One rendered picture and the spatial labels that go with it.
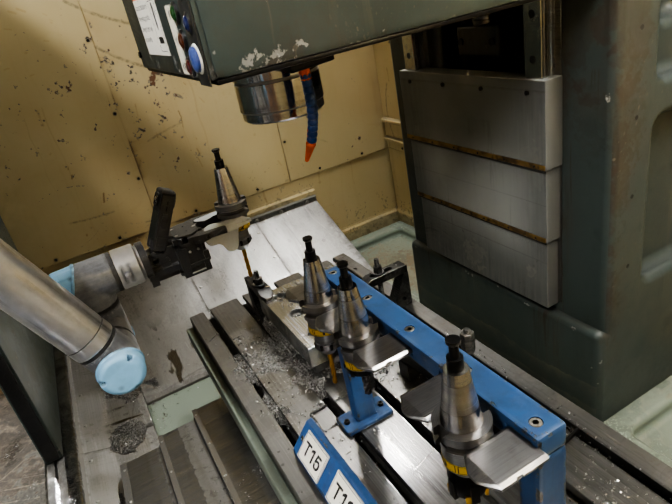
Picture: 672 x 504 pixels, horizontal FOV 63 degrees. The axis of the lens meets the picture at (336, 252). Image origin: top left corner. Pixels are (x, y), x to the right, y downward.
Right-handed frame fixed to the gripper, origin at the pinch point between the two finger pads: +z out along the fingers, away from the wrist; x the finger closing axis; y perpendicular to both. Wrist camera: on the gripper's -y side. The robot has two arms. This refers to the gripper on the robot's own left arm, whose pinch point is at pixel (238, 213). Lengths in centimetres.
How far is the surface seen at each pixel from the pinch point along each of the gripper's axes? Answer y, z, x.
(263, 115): -17.4, 8.1, 5.0
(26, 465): 128, -92, -137
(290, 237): 49, 38, -87
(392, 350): 7.1, 2.6, 47.6
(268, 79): -23.3, 10.0, 6.9
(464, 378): 0, 1, 64
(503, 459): 7, 1, 69
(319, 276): 1.9, 1.3, 31.6
